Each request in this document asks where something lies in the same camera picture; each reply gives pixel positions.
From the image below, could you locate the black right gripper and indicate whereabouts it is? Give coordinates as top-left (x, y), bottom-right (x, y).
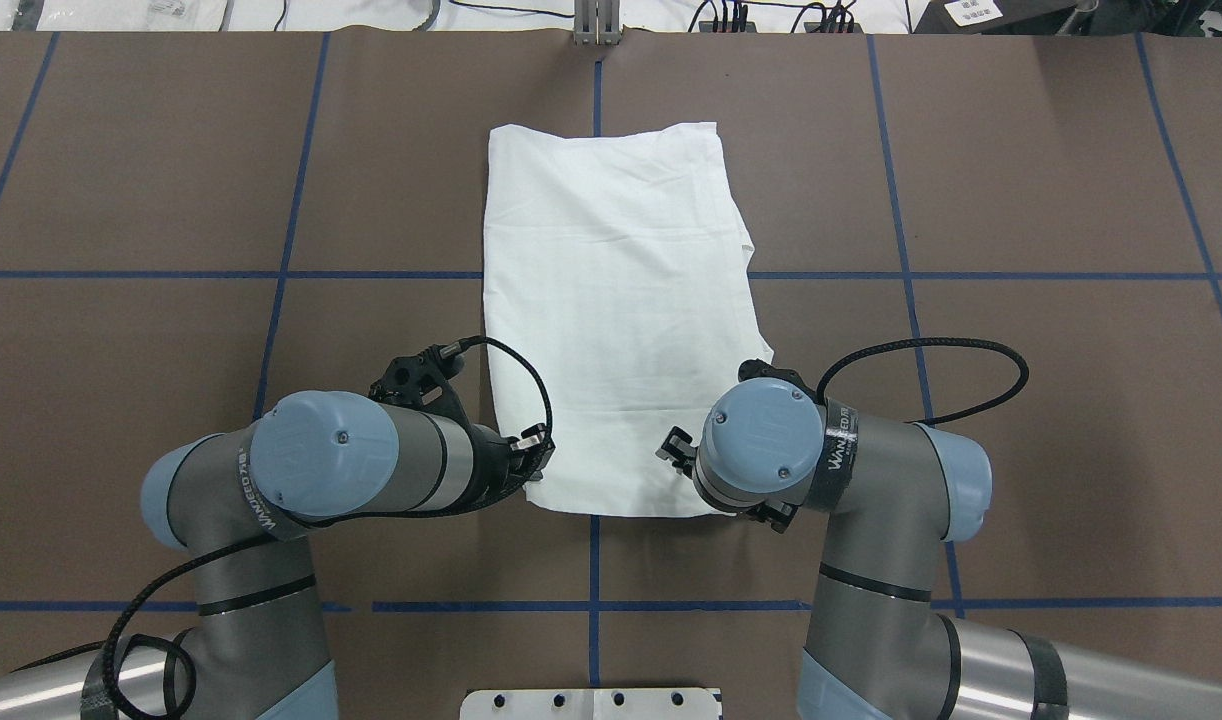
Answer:
top-left (656, 427), bottom-right (799, 533)

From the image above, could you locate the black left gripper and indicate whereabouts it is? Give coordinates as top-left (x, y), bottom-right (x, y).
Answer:
top-left (466, 424), bottom-right (554, 506)

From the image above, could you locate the white long-sleeve printed shirt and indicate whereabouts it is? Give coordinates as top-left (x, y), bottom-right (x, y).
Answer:
top-left (481, 122), bottom-right (774, 518)

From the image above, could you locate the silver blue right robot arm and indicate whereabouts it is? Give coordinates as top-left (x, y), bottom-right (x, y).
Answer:
top-left (657, 370), bottom-right (1222, 719)

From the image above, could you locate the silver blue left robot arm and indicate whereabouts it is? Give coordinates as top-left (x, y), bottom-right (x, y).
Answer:
top-left (0, 391), bottom-right (554, 719)

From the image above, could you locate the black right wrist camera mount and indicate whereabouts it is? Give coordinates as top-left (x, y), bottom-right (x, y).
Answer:
top-left (736, 357), bottom-right (816, 399)

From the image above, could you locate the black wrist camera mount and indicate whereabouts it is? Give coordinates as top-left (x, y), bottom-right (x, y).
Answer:
top-left (367, 343), bottom-right (468, 424)
top-left (736, 357), bottom-right (816, 399)

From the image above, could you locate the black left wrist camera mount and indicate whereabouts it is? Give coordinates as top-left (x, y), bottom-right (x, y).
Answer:
top-left (367, 343), bottom-right (468, 424)

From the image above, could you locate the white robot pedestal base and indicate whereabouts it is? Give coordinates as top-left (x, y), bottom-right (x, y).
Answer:
top-left (459, 687), bottom-right (725, 719)

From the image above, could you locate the grey aluminium frame post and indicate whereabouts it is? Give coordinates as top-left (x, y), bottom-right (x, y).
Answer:
top-left (573, 0), bottom-right (623, 46)

